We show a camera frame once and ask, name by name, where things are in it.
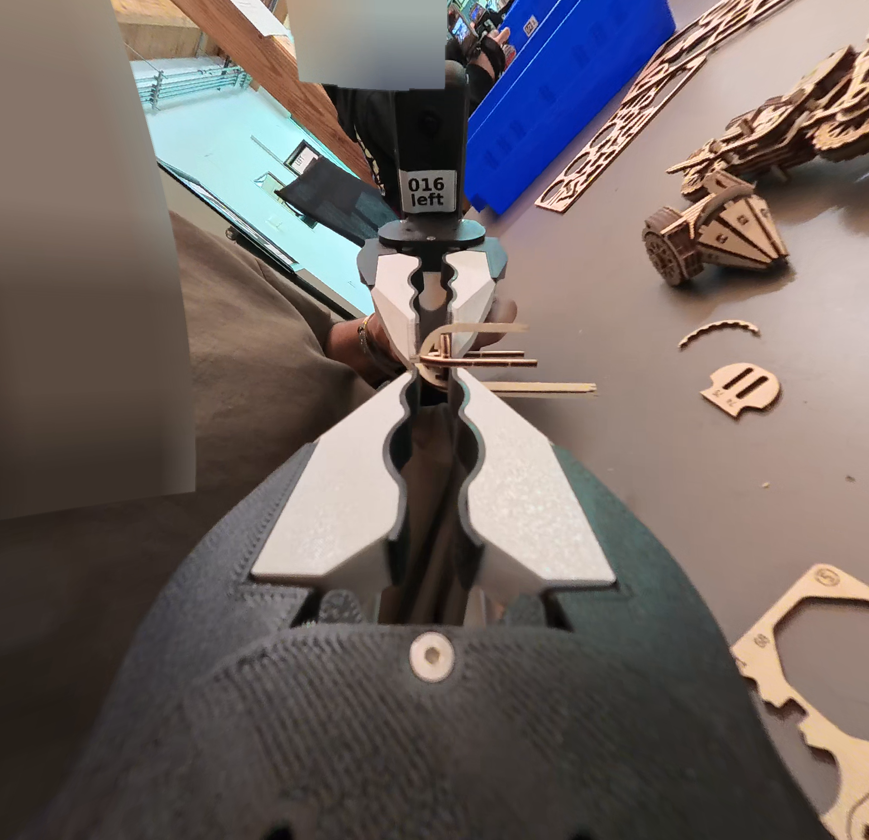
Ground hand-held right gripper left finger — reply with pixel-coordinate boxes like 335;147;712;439
250;370;418;606

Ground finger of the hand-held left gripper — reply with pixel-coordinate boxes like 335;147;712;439
370;251;429;365
440;249;503;362

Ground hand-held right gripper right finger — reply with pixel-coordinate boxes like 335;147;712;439
451;370;619;610

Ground small wooden puzzle assembly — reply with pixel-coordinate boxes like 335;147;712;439
411;320;598;404

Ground person's left hand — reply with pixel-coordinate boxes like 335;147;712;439
368;300;520;386

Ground blue plastic bin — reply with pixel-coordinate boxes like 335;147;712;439
465;0;678;216

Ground wooden puzzle sheet round holes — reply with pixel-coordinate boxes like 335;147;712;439
535;38;717;214

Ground round slotted wooden piece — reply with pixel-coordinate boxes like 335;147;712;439
699;362;782;420

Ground curved toothed wooden piece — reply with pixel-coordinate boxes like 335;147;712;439
678;319;761;350

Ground wooden cone wheel model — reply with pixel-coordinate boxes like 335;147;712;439
641;173;792;288

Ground large wooden puzzle sheet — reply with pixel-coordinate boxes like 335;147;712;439
731;563;869;840

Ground wooden puzzle sheet small cutouts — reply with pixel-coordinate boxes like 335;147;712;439
665;0;832;63

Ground wooden motorcycle model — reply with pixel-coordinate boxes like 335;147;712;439
667;35;869;197

